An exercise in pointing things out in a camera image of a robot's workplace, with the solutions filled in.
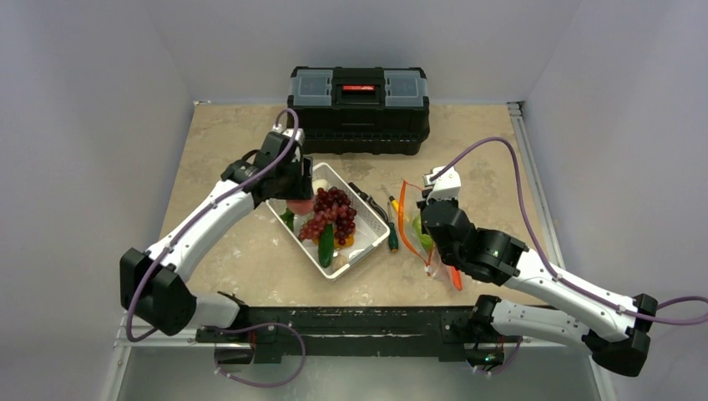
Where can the black wire stripper pliers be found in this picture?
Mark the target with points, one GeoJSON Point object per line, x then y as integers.
{"type": "Point", "coordinates": [370, 201]}

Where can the orange plastic carrot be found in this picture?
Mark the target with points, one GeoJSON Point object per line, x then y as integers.
{"type": "Point", "coordinates": [456, 278]}

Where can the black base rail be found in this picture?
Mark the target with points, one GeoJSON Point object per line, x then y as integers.
{"type": "Point", "coordinates": [449, 334]}

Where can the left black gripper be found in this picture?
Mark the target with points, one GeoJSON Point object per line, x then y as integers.
{"type": "Point", "coordinates": [301, 190]}

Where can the dark green cucumber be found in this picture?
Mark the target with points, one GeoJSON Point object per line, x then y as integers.
{"type": "Point", "coordinates": [325, 254]}

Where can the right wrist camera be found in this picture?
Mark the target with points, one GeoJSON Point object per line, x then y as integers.
{"type": "Point", "coordinates": [441, 184]}

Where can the clear zip top bag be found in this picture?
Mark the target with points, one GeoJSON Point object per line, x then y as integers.
{"type": "Point", "coordinates": [408, 195]}

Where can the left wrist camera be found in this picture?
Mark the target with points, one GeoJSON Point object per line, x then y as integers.
{"type": "Point", "coordinates": [284, 137]}

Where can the green handled screwdriver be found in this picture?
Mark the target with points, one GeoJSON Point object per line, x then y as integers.
{"type": "Point", "coordinates": [392, 240]}

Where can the aluminium table edge rail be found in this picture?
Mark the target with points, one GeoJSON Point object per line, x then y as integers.
{"type": "Point", "coordinates": [541, 204]}

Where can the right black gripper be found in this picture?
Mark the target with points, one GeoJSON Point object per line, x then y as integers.
{"type": "Point", "coordinates": [437, 238]}

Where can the pink peach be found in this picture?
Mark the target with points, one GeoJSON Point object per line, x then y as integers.
{"type": "Point", "coordinates": [300, 207]}

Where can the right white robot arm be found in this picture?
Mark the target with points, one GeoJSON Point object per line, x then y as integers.
{"type": "Point", "coordinates": [606, 325]}

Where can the yellow handled screwdriver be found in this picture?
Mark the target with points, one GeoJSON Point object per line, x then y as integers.
{"type": "Point", "coordinates": [394, 203]}

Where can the green cabbage head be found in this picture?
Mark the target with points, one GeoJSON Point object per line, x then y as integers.
{"type": "Point", "coordinates": [424, 239]}

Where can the black plastic toolbox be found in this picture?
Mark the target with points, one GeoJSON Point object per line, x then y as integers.
{"type": "Point", "coordinates": [378, 111]}

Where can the white plastic basket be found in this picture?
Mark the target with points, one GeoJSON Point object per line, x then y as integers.
{"type": "Point", "coordinates": [371, 231]}

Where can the red grape bunch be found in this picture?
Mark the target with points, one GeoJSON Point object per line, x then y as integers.
{"type": "Point", "coordinates": [332, 206]}

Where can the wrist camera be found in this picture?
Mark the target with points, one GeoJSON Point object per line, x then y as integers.
{"type": "Point", "coordinates": [284, 137]}
{"type": "Point", "coordinates": [441, 184]}

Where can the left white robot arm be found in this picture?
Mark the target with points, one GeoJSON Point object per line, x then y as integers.
{"type": "Point", "coordinates": [153, 282]}

